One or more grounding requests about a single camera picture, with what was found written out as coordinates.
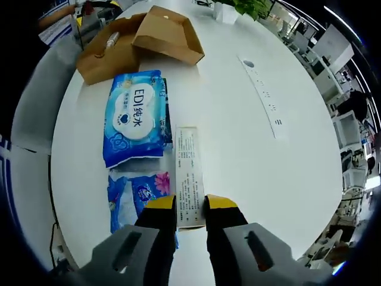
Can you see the blue floral wipes pack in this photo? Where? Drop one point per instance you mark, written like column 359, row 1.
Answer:
column 125, row 205

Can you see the brown cardboard shoe box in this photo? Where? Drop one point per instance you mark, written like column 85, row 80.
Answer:
column 166, row 32

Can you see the white narrow carton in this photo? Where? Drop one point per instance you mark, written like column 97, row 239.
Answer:
column 189, row 167

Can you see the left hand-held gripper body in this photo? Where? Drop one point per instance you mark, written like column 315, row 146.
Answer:
column 79, row 9

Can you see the blue wet wipes pack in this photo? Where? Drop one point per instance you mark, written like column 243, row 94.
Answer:
column 134, row 119

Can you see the black device on table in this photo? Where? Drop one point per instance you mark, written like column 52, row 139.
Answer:
column 204, row 3

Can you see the green plant in white pot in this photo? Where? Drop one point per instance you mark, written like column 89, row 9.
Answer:
column 250, row 6

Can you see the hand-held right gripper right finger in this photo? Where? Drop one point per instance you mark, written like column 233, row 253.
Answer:
column 226, row 238

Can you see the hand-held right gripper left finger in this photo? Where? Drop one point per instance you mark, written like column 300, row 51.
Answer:
column 154, row 232

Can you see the silver tube bottle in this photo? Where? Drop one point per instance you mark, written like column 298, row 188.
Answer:
column 112, row 40

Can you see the white table socket strip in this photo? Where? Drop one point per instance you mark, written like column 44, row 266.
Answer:
column 265, row 95

